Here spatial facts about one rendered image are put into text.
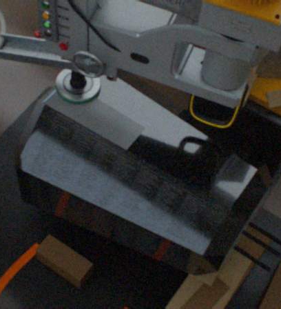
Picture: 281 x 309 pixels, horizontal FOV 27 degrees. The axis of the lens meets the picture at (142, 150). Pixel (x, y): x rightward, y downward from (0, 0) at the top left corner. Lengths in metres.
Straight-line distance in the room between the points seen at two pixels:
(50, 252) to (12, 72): 1.41
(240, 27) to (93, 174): 1.06
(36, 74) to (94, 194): 1.52
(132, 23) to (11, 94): 1.77
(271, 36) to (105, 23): 0.67
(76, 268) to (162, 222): 0.70
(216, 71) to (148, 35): 0.30
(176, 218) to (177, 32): 0.87
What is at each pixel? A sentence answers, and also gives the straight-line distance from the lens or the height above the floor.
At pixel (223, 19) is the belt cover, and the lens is 2.05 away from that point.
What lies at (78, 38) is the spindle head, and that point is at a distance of 2.42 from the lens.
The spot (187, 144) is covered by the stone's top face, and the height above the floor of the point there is 0.87.
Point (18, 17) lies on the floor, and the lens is 4.43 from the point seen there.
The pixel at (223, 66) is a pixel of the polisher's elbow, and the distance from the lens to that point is 2.25.
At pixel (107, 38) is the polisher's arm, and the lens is 2.36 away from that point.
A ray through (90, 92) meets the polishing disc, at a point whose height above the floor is 0.89.
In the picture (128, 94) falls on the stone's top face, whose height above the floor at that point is 0.87.
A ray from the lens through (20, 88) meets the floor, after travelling 3.98.
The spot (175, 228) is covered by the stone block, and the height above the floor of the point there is 0.72.
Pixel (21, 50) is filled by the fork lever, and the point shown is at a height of 0.97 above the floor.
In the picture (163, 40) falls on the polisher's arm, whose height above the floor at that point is 1.46.
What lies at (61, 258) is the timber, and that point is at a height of 0.14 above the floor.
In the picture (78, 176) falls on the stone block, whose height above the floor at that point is 0.71.
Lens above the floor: 3.07
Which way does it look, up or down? 57 degrees down
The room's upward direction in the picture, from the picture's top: 8 degrees clockwise
